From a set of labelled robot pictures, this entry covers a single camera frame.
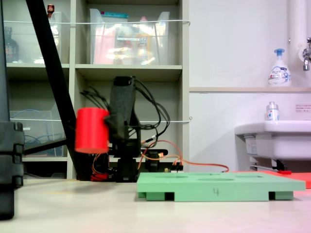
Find black speckled gripper finger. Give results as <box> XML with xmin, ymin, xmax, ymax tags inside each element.
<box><xmin>104</xmin><ymin>84</ymin><xmax>136</xmax><ymax>140</ymax></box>

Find red cylinder block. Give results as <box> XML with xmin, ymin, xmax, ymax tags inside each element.
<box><xmin>74</xmin><ymin>107</ymin><xmax>110</xmax><ymax>154</ymax></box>

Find grey shelf unit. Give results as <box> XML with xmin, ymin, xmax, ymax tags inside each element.
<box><xmin>0</xmin><ymin>0</ymin><xmax>190</xmax><ymax>181</ymax></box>

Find large clear plastic bin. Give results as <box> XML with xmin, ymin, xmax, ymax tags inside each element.
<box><xmin>89</xmin><ymin>8</ymin><xmax>171</xmax><ymax>66</ymax></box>

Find orange bottle with pink cap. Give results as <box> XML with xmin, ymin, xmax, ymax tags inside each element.
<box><xmin>135</xmin><ymin>16</ymin><xmax>153</xmax><ymax>65</ymax></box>

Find black tripod leg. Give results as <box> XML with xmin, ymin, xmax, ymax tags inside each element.
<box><xmin>23</xmin><ymin>0</ymin><xmax>92</xmax><ymax>182</ymax></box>
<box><xmin>0</xmin><ymin>0</ymin><xmax>11</xmax><ymax>123</ymax></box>

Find small circuit board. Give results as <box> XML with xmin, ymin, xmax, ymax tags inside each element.
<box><xmin>164</xmin><ymin>165</ymin><xmax>184</xmax><ymax>174</ymax></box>

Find dark glass bottle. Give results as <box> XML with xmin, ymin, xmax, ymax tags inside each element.
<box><xmin>3</xmin><ymin>26</ymin><xmax>20</xmax><ymax>64</ymax></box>

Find green shape sorting board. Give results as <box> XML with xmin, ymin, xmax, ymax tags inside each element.
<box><xmin>136</xmin><ymin>171</ymin><xmax>306</xmax><ymax>202</ymax></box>

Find notched black stack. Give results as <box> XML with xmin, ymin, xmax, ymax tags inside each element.
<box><xmin>0</xmin><ymin>121</ymin><xmax>25</xmax><ymax>221</ymax></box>

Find small clear sanitiser bottle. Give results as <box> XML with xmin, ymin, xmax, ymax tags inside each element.
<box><xmin>265</xmin><ymin>101</ymin><xmax>280</xmax><ymax>121</ymax></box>

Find white foam soap bottle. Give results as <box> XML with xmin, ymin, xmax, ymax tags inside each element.
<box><xmin>267</xmin><ymin>48</ymin><xmax>292</xmax><ymax>87</ymax></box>

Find white sink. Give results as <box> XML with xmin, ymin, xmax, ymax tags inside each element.
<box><xmin>234</xmin><ymin>119</ymin><xmax>311</xmax><ymax>171</ymax></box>

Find metal faucet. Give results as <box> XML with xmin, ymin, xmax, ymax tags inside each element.
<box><xmin>298</xmin><ymin>37</ymin><xmax>311</xmax><ymax>72</ymax></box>

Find black gripper cable bundle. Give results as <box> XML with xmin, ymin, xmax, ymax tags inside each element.
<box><xmin>80</xmin><ymin>78</ymin><xmax>171</xmax><ymax>148</ymax></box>

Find red orange base wires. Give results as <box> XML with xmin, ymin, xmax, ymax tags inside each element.
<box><xmin>90</xmin><ymin>154</ymin><xmax>110</xmax><ymax>182</ymax></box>

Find clear box with blue cable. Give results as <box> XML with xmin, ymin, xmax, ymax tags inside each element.
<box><xmin>9</xmin><ymin>109</ymin><xmax>68</xmax><ymax>157</ymax></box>

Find thin orange wire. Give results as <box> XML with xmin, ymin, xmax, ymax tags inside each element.
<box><xmin>138</xmin><ymin>140</ymin><xmax>230</xmax><ymax>173</ymax></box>

